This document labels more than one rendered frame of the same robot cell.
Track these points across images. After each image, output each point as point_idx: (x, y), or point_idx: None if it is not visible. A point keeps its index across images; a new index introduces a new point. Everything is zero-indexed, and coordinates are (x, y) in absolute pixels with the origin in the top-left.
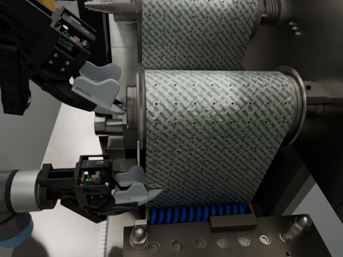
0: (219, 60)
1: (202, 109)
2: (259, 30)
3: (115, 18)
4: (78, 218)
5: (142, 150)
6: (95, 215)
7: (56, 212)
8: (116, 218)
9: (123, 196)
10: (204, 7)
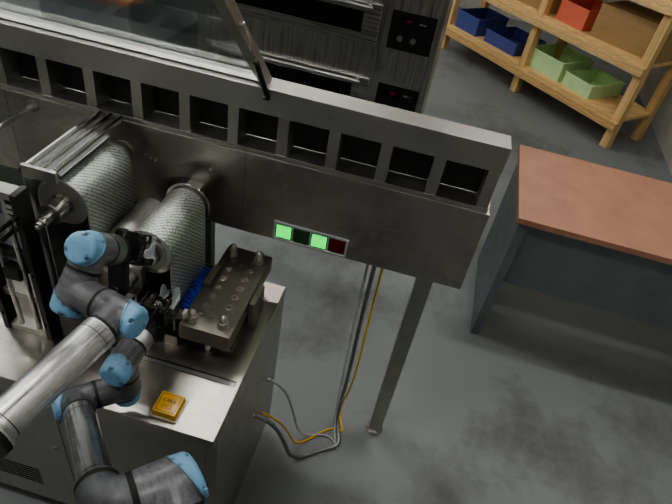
0: (124, 201)
1: (180, 228)
2: None
3: (61, 221)
4: None
5: None
6: (162, 333)
7: None
8: (149, 350)
9: (172, 303)
10: (110, 179)
